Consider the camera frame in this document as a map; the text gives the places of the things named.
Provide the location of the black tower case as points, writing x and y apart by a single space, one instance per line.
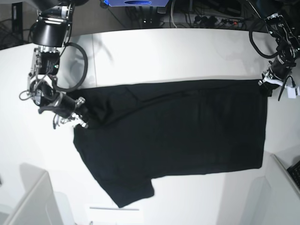
17 20

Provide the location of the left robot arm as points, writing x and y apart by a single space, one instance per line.
280 27

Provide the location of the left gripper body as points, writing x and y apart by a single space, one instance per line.
276 72

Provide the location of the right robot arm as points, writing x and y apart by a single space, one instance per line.
52 31

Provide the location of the black T-shirt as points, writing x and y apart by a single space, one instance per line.
151 130

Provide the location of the white right partition panel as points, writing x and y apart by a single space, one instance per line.
283 207

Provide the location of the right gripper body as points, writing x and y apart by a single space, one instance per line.
62 106

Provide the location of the white partition panel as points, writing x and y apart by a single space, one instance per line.
283 207
27 197

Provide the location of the blue box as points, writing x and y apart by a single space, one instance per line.
127 3

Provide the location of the black keyboard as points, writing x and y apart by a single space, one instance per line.
294 172

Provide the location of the white left partition panel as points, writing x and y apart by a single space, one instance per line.
27 197

